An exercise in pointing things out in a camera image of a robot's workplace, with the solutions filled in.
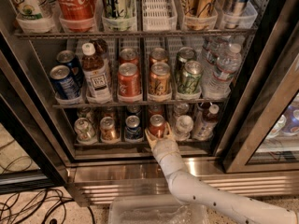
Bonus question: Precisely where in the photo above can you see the clear plastic bin on floor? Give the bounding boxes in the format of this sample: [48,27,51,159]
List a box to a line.
[108,194,210,224]

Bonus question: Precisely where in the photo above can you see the blue pepsi can middle rear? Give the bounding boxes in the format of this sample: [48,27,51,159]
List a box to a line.
[56,50,84,88]

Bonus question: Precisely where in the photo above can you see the clear water bottle shelf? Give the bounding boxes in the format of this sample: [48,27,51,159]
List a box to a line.
[173,115,193,141]
[204,43,242,99]

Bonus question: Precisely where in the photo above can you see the rear green can middle shelf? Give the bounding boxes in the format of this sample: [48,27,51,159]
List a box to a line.
[175,47,197,81]

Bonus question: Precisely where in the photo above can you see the silver cans top right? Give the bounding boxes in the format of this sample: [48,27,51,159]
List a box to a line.
[219,0,249,29]

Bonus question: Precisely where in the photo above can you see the clear water bottle bottom shelf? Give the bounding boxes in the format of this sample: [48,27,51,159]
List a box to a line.
[173,115,193,141]

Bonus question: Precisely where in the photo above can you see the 7up bottle top shelf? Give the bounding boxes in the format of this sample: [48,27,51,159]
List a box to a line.
[11,0,54,33]

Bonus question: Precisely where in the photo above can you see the blue pepsi can middle front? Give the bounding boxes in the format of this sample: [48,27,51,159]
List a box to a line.
[50,65,79,100]

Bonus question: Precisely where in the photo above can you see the rear orange can middle shelf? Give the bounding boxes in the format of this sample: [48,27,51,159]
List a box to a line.
[149,48,168,65]

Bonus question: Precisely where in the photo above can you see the empty white plastic tray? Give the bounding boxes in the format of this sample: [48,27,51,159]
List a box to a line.
[142,0,178,31]

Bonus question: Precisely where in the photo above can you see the tea bottle bottom shelf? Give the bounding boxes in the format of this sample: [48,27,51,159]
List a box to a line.
[192,103,220,141]

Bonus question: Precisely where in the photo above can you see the green white can bottom shelf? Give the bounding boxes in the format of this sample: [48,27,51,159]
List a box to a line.
[74,118,95,142]

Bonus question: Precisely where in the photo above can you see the orange can bottom shelf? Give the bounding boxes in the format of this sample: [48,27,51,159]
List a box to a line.
[100,117,119,142]

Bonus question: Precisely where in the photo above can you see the gold cans top shelf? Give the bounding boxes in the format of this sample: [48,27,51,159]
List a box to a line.
[180,0,215,30]

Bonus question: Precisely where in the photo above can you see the large coca cola bottle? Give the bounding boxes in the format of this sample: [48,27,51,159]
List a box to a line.
[58,0,96,33]

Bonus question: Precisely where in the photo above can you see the orange can shelf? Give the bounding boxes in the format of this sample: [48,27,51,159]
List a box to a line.
[149,48,168,65]
[100,117,119,142]
[149,63,170,96]

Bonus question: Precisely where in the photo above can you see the black cables on floor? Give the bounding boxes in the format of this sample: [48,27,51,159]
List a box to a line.
[0,138,96,224]

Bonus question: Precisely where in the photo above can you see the red can behind bottom shelf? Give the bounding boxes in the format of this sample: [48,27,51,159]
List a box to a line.
[148,105,164,118]

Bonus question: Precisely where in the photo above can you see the red coke can middle shelf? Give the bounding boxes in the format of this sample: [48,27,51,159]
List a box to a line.
[118,63,141,97]

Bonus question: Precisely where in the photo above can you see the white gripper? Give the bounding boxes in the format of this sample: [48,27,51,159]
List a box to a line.
[145,122,181,167]

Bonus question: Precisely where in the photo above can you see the brown tea bottle white cap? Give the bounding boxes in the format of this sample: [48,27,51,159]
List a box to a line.
[81,43,111,98]

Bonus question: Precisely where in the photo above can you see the red coke can shelf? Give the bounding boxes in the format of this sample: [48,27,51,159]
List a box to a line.
[118,63,141,97]
[149,115,165,138]

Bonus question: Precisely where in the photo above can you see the red coke can bottom shelf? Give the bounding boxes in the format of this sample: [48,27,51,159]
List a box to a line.
[149,115,165,138]

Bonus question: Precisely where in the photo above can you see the left fridge glass door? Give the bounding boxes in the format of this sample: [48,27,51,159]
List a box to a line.
[0,35,67,194]

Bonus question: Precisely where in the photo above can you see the right fridge glass door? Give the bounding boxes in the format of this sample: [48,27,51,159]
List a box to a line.
[214,0,299,174]

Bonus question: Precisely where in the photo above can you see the blue pepsi can bottom shelf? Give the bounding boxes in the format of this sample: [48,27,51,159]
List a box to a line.
[125,116,143,140]

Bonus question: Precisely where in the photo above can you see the clear water bottle middle shelf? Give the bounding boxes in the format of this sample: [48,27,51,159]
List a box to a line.
[204,43,242,99]

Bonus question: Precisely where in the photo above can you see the stainless fridge base grille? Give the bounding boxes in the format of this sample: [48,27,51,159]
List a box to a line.
[65,158,299,206]

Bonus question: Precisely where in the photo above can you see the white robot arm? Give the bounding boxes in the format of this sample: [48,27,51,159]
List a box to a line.
[145,123,299,224]

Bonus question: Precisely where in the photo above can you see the fridge glass door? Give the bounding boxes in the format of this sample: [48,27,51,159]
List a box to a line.
[0,35,67,194]
[214,0,299,174]

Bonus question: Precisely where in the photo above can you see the rear red can middle shelf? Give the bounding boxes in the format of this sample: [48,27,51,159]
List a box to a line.
[119,48,139,65]

